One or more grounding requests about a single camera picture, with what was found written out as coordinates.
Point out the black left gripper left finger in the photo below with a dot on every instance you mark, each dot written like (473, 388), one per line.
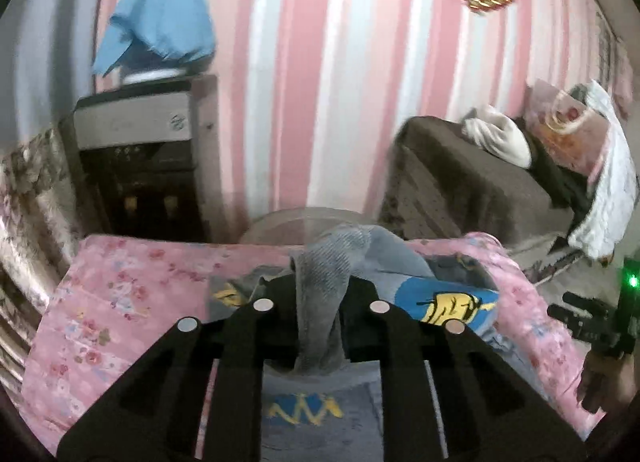
(196, 394)

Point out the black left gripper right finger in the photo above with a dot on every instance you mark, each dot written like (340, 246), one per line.
(446, 395)

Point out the blue denim hooded jacket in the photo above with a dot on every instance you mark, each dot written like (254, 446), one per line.
(324, 408)

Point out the person's right hand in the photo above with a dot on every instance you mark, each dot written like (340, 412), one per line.
(608, 384)

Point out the white quilted cloth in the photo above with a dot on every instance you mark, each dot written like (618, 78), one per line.
(616, 191)

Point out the pink floral bed sheet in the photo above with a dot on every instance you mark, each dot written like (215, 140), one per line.
(122, 294)

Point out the black garment on sofa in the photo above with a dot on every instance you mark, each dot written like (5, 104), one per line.
(566, 188)

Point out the floral paper gift bag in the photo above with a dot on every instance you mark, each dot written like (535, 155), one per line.
(574, 135)

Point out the dark brown covered sofa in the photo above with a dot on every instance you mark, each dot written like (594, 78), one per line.
(440, 186)

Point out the white folded garment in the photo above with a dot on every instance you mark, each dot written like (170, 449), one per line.
(490, 130)

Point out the floral patterned curtain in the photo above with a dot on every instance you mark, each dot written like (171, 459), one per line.
(40, 234)

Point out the grey cabinet appliance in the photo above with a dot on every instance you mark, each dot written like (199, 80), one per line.
(146, 159)

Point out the blue cloth cover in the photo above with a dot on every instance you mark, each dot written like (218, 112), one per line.
(148, 36)

